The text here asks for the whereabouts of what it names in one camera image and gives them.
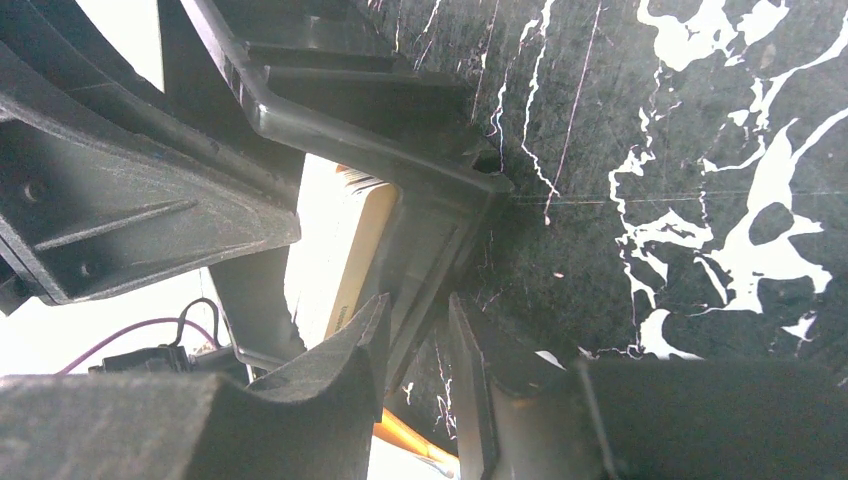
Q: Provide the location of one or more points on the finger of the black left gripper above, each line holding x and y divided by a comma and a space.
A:
106, 185

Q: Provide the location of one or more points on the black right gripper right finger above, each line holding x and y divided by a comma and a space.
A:
519, 416

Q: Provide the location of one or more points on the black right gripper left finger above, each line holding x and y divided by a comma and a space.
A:
312, 418

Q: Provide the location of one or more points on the orange leather card holder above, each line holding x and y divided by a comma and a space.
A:
397, 433

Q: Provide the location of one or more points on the stack of cards in box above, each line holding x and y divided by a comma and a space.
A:
343, 213

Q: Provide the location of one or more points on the black card box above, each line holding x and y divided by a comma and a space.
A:
317, 77

